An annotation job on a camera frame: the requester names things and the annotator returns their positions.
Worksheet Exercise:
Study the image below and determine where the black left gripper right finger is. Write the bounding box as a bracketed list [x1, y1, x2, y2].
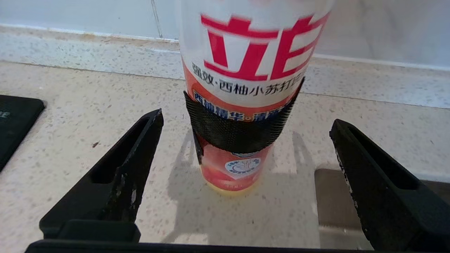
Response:
[329, 119, 450, 251]

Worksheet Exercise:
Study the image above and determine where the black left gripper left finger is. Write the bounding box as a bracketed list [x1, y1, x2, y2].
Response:
[39, 108, 164, 243]

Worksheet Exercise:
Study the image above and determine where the orange dish soap bottle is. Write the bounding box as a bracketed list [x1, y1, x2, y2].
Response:
[179, 0, 334, 192]

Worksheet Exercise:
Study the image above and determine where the stainless steel sink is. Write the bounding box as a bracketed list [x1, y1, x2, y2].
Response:
[315, 169, 450, 251]

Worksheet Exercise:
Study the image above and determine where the black induction cooktop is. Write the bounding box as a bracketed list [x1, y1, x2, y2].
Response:
[0, 94, 45, 173]

